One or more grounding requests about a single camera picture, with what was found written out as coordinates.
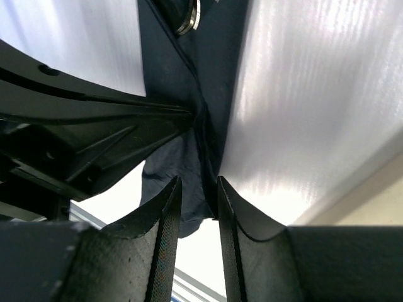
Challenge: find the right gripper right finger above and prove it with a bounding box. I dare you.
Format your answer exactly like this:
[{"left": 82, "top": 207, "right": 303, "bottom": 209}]
[{"left": 217, "top": 177, "right": 402, "bottom": 301}]

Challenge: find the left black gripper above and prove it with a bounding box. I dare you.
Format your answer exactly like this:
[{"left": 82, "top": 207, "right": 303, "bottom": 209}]
[{"left": 1, "top": 117, "right": 192, "bottom": 221}]

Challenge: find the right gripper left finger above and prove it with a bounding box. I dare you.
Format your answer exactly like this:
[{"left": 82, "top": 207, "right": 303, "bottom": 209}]
[{"left": 0, "top": 175, "right": 183, "bottom": 302}]

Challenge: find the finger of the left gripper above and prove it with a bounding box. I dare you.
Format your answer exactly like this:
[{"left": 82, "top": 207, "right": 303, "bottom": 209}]
[{"left": 1, "top": 42, "right": 192, "bottom": 120}]

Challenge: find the black paper napkin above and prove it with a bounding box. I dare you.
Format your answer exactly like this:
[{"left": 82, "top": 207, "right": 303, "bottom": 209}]
[{"left": 138, "top": 1, "right": 248, "bottom": 238}]

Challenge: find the silver fork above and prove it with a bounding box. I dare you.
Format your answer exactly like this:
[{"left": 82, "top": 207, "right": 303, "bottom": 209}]
[{"left": 175, "top": 0, "right": 202, "bottom": 36}]

